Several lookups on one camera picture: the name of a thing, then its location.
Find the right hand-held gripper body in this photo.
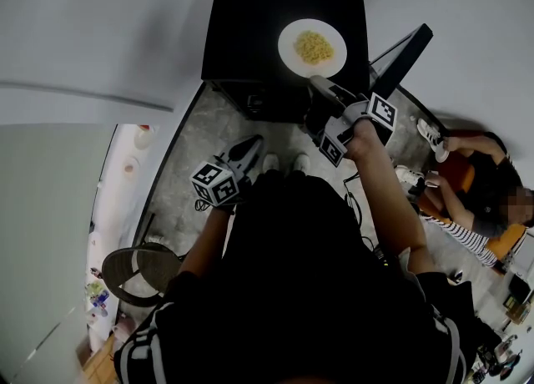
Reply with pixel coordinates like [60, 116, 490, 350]
[318, 91, 399, 168]

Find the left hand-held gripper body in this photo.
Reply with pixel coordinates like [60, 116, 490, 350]
[189, 151, 254, 208]

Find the yellow noodles pile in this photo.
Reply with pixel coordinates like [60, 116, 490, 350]
[292, 29, 335, 66]

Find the white round plate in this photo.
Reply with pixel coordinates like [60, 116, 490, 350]
[277, 18, 349, 79]

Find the person's left forearm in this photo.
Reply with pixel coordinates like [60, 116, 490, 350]
[178, 202, 234, 277]

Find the person's right forearm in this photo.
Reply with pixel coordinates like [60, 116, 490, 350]
[344, 118, 431, 275]

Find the white cup with red top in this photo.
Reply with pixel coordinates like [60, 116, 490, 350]
[133, 124, 154, 150]

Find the dark wicker chair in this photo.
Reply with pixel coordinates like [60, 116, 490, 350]
[101, 213, 187, 308]

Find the long white ledge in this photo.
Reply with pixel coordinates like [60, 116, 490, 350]
[85, 124, 162, 354]

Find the person's black striped clothing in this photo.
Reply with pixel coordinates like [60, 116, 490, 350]
[113, 169, 476, 384]

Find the black white striped cloth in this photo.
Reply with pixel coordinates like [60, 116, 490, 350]
[420, 213, 500, 269]

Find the pink plastic bag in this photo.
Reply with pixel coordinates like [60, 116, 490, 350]
[112, 317, 137, 344]

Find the seated person in striped trousers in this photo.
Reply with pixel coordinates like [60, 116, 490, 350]
[416, 150, 529, 262]

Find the brown cardboard box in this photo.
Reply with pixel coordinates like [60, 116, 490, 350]
[81, 334, 120, 384]

